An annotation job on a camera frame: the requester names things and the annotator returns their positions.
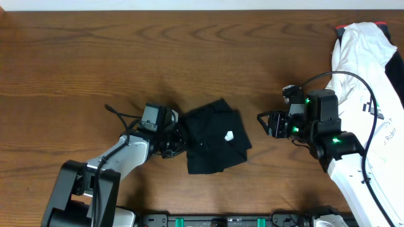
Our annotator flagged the black t-shirt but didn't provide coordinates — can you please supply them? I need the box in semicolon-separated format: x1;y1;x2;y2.
181;99;252;175

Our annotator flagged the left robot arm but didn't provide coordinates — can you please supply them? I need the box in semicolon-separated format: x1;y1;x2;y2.
41;121;186;227

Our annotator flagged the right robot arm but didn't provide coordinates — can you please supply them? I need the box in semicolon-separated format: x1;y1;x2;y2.
257;86;403;226

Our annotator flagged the white clothes pile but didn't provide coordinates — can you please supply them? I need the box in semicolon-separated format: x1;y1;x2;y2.
324;21;404;221

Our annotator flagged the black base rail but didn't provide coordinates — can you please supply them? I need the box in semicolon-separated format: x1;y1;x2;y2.
138;206;359;227

